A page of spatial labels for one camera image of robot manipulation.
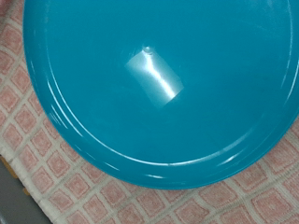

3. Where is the blue plastic plate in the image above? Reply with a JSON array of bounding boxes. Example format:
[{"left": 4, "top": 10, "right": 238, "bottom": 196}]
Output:
[{"left": 22, "top": 0, "right": 299, "bottom": 190}]

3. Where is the pink checkered dish cloth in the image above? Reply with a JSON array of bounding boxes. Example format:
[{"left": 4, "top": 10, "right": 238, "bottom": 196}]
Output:
[{"left": 0, "top": 0, "right": 299, "bottom": 224}]

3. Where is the grey plastic crate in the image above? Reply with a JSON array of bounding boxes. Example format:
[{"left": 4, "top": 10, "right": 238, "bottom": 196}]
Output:
[{"left": 0, "top": 155, "right": 53, "bottom": 224}]

